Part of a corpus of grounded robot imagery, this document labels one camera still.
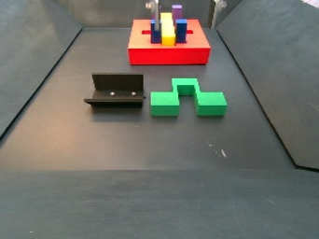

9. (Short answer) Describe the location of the purple block right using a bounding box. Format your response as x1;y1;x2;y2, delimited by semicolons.
172;5;183;20

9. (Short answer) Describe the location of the yellow long block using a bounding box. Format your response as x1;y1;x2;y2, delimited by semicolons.
160;12;176;46

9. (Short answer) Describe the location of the green stepped block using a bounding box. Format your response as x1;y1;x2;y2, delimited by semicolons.
151;78;228;117

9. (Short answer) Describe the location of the black bracket fixture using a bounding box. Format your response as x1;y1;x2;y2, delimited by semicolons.
84;73;144;107

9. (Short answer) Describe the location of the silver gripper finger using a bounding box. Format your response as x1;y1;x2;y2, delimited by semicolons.
212;0;227;27
145;0;160;31

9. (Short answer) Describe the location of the blue block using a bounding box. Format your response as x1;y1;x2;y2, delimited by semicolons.
151;20;161;44
176;19;187;43

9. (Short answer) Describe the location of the blue block left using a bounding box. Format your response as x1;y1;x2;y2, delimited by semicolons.
151;20;161;44

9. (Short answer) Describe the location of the blue block right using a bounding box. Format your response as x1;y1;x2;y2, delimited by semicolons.
176;19;187;43

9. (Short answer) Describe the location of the red base board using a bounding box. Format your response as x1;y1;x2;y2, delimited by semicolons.
127;19;211;65

